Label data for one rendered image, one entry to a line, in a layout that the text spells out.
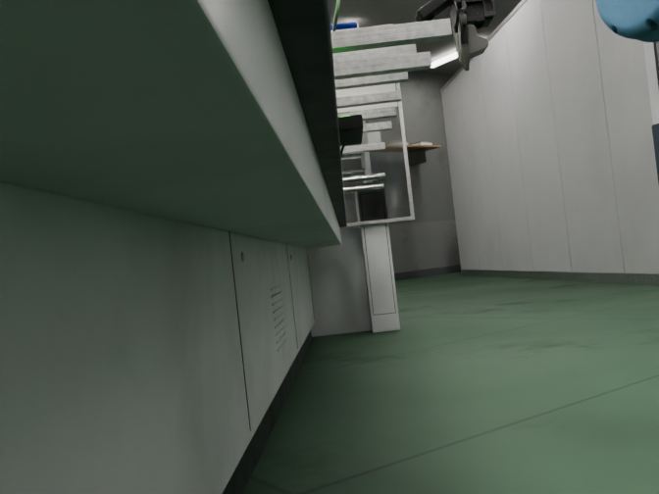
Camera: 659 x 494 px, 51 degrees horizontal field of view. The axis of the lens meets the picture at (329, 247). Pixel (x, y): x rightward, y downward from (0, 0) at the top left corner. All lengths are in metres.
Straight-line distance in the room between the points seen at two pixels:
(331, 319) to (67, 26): 3.93
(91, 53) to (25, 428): 0.34
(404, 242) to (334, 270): 7.25
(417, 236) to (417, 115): 2.06
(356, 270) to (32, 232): 3.61
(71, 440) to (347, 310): 3.58
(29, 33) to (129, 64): 0.04
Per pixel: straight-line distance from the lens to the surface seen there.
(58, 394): 0.59
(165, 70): 0.28
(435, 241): 11.78
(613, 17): 1.14
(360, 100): 2.28
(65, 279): 0.61
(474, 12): 1.57
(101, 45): 0.25
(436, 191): 11.94
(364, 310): 4.12
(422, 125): 11.97
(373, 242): 3.99
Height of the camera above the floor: 0.44
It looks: 1 degrees up
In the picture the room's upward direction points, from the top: 6 degrees counter-clockwise
